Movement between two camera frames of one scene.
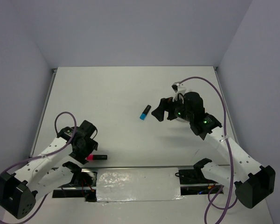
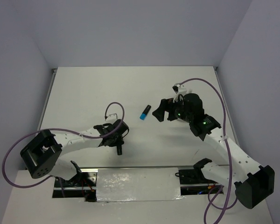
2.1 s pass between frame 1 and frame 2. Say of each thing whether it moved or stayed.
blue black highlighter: stayed
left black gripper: moved
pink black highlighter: moved
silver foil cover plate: stayed
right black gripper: stayed
